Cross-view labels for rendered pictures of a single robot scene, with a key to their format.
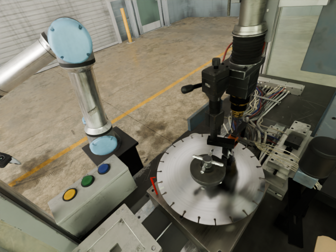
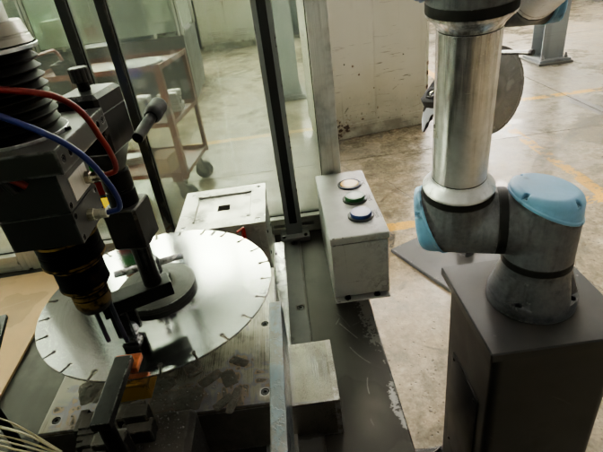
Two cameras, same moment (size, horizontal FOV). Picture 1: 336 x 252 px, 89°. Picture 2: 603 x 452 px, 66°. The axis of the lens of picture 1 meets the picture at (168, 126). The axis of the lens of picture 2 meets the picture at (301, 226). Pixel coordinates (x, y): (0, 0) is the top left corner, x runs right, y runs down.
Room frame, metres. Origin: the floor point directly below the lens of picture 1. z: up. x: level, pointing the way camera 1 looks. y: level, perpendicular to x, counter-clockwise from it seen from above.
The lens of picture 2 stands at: (0.83, -0.39, 1.34)
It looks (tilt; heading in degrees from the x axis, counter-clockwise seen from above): 30 degrees down; 128
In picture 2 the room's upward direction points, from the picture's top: 8 degrees counter-clockwise
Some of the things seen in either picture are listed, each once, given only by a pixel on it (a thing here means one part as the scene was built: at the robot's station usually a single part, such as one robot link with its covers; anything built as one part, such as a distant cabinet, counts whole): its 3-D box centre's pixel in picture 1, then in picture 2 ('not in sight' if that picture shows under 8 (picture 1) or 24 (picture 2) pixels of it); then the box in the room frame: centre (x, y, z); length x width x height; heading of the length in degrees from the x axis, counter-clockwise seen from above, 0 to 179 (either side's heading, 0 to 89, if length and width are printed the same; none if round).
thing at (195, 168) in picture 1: (207, 166); (155, 282); (0.32, -0.10, 0.96); 0.11 x 0.11 x 0.03
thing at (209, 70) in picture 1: (215, 96); (111, 164); (0.38, -0.14, 1.17); 0.06 x 0.05 x 0.20; 119
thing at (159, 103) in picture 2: (198, 87); (135, 120); (0.39, -0.10, 1.21); 0.08 x 0.06 x 0.03; 128
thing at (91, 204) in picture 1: (97, 193); (350, 230); (0.39, 0.33, 0.82); 0.28 x 0.11 x 0.15; 128
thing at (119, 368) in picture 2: (237, 135); (123, 404); (0.44, -0.25, 0.95); 0.10 x 0.03 x 0.07; 128
